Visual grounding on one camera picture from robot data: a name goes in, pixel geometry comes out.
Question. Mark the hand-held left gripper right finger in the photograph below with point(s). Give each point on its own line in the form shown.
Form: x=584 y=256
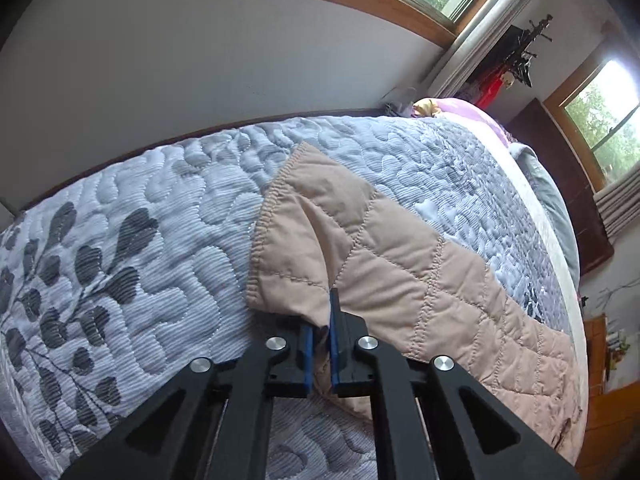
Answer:
x=334 y=345

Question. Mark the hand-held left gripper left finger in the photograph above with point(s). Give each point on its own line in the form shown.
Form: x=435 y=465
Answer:
x=308 y=360

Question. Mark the beige quilted jacket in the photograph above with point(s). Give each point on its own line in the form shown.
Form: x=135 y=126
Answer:
x=400 y=260

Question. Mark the grey pillow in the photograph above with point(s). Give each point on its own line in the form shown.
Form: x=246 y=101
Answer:
x=550 y=200

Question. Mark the orange wooden cabinet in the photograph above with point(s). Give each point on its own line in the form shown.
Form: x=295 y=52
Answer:
x=615 y=410

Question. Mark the dark wooden headboard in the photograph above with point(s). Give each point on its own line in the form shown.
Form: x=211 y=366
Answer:
x=565 y=160

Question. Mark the red garment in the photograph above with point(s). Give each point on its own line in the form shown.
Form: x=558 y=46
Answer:
x=490 y=91

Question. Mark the folded pale curtain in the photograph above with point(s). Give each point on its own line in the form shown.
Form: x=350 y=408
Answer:
x=620 y=205

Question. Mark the pale grey curtain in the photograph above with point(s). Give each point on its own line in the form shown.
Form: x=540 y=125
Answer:
x=475 y=45

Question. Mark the black and red equipment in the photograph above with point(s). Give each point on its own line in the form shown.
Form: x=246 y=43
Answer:
x=522 y=50

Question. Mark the small wooden-framed window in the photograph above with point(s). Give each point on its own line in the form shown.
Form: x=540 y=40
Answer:
x=600 y=115

